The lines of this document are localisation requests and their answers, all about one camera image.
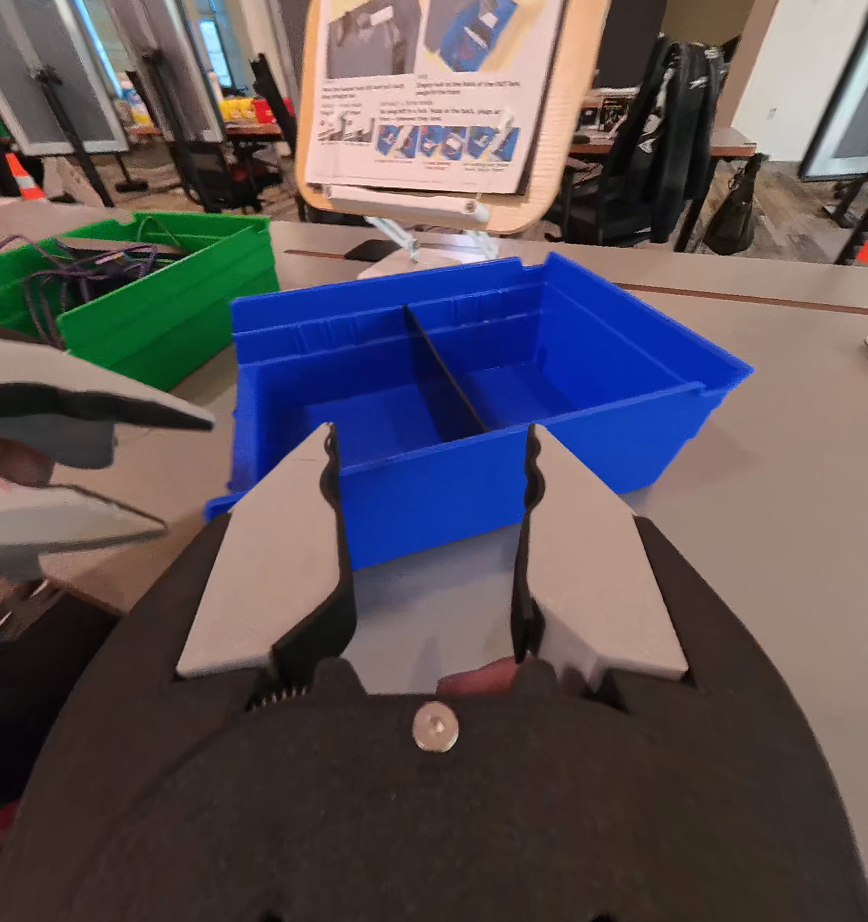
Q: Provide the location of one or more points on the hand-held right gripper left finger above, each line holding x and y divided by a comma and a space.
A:
268, 576

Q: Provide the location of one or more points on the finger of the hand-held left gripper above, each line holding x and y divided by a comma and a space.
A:
52, 518
59, 374

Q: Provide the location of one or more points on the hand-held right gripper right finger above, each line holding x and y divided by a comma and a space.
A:
599, 583

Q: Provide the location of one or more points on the green plastic bin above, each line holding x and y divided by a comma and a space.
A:
174, 317

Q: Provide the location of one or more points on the blue plastic bin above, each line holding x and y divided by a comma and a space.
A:
621, 446

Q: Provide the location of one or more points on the person's right hand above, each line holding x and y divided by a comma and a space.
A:
477, 677

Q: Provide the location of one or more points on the black bin divider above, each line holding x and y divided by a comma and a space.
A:
441, 382

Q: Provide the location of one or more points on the red box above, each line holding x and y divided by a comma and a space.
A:
262, 112

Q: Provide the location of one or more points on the black handbag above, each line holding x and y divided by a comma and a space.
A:
736, 209

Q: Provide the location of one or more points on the printed instruction sheet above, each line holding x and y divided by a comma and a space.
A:
419, 93

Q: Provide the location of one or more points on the black jacket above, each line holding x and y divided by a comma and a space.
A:
671, 129

